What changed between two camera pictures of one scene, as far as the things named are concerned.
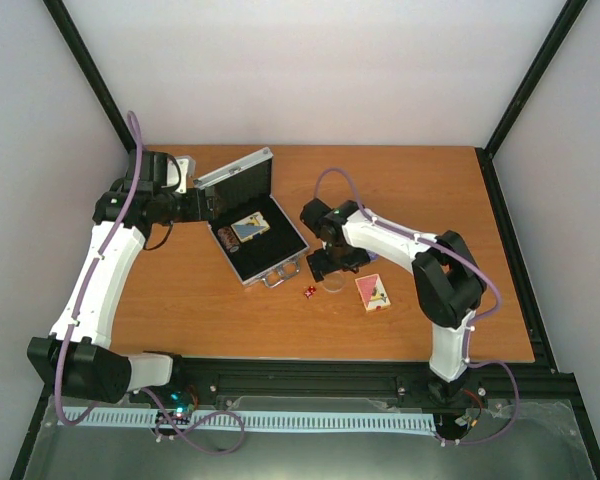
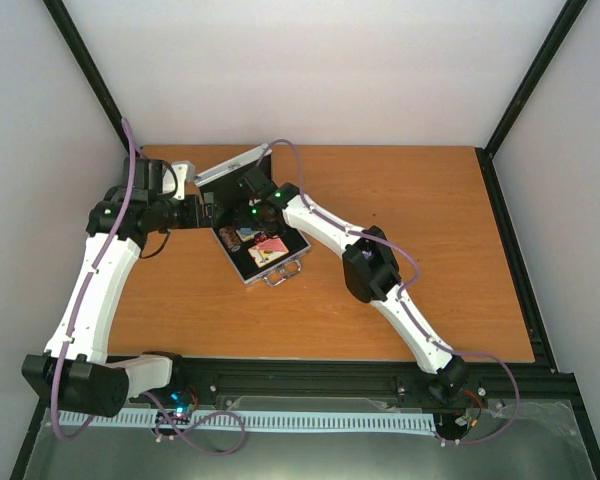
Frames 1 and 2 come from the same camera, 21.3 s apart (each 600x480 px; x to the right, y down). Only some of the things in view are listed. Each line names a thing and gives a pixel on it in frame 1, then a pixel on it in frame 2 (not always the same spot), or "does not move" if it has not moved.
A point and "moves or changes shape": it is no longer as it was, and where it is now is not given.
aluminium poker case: x=252 y=231 does not move
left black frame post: x=62 y=19 does not move
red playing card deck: x=372 y=292 moves or changes shape
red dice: x=310 y=291 → x=259 y=238
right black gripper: x=320 y=265 → x=243 y=220
